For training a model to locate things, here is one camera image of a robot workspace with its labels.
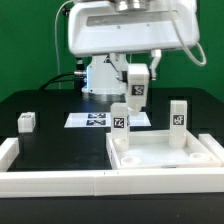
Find white square tabletop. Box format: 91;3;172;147
106;130;222;169

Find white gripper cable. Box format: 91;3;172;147
166;0;208;67

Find black cable bundle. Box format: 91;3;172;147
38;71;88;92

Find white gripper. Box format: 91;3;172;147
68;0;200;82

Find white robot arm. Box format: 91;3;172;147
68;0;200;100

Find white AprilTag base sheet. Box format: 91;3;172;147
64;112;151;128

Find white U-shaped obstacle fence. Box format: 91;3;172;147
0;138;224;198

